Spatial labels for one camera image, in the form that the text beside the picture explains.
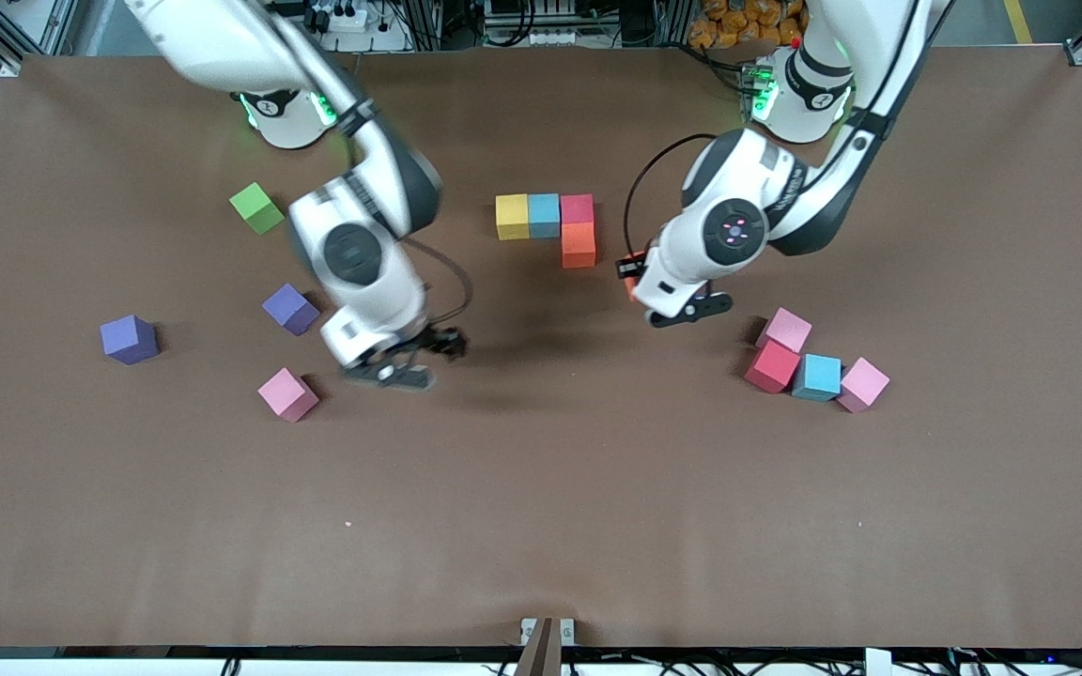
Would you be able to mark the purple cube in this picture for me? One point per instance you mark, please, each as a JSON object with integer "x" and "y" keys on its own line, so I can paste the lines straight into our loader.
{"x": 287, "y": 308}
{"x": 128, "y": 338}

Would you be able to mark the brown table mat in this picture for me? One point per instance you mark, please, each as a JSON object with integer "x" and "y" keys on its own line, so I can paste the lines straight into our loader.
{"x": 597, "y": 526}

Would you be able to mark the metal bracket with brown post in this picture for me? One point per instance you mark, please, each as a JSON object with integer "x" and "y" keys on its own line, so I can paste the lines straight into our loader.
{"x": 544, "y": 648}

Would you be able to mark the red cube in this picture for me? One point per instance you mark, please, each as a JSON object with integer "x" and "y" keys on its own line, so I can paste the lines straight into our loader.
{"x": 577, "y": 208}
{"x": 772, "y": 367}

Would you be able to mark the green cube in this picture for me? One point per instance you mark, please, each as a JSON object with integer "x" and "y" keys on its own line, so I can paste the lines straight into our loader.
{"x": 257, "y": 208}

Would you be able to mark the yellow cube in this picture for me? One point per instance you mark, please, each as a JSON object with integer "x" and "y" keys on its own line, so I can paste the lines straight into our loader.
{"x": 512, "y": 217}

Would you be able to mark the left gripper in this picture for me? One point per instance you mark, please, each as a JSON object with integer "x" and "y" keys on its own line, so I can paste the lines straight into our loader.
{"x": 632, "y": 270}

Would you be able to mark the pile of orange objects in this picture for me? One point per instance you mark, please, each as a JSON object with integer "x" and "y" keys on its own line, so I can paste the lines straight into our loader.
{"x": 710, "y": 28}

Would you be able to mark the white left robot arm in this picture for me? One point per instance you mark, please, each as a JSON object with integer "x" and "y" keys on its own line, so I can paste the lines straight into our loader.
{"x": 748, "y": 169}

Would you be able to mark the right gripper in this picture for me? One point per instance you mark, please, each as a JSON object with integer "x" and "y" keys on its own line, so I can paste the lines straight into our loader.
{"x": 445, "y": 342}

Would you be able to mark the white power strip with plugs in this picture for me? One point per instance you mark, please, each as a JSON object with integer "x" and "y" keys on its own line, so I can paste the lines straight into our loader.
{"x": 358, "y": 17}

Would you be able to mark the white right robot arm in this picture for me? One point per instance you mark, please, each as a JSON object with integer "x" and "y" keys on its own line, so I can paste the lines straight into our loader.
{"x": 212, "y": 38}

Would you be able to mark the pink cube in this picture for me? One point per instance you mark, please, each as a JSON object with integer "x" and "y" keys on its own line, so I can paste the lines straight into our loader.
{"x": 788, "y": 329}
{"x": 863, "y": 384}
{"x": 287, "y": 394}

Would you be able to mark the light blue cube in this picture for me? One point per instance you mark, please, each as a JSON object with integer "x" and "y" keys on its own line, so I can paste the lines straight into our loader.
{"x": 818, "y": 376}
{"x": 545, "y": 215}

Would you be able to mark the small white box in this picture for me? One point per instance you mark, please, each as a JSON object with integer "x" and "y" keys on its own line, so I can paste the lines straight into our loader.
{"x": 879, "y": 663}

